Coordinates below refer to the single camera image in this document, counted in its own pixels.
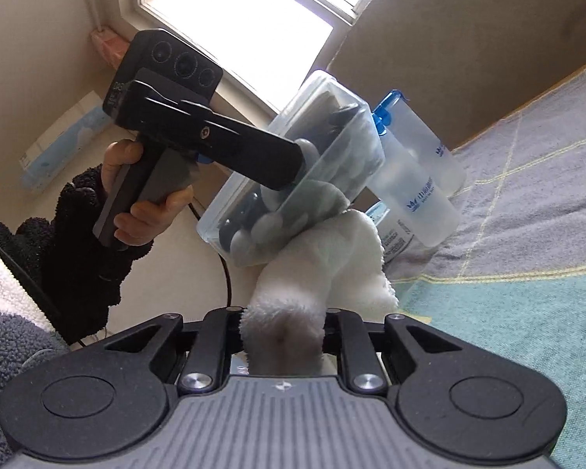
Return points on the white round jar green label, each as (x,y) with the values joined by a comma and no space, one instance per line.
(395,239)

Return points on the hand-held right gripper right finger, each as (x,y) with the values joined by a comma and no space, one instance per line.
(354,347)

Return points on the person's left forearm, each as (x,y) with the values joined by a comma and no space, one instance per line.
(78,264)

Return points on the white fluffy towel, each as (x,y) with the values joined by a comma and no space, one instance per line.
(312,273)

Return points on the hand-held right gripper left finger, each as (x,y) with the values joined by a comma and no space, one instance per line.
(215,342)

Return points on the person's grey fleece garment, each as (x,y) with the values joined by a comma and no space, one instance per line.
(10,351)

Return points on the light blue tissue pack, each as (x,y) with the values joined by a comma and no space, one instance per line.
(63,141)

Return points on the window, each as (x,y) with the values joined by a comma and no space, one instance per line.
(249,10)

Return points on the clear box with yellow board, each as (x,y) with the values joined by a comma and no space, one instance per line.
(332,156)

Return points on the grey and teal checked tablecloth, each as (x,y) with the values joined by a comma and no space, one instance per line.
(517,278)

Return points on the person's left hand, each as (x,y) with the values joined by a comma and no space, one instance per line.
(146,220)

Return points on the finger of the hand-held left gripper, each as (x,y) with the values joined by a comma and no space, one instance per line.
(254,156)

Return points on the tall clear container crown mark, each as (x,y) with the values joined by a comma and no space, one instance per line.
(434,224)

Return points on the person's white fleece garment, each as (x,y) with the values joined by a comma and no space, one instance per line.
(0,278)

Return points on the tall clear container blue lid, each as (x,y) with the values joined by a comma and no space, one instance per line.
(429,127)

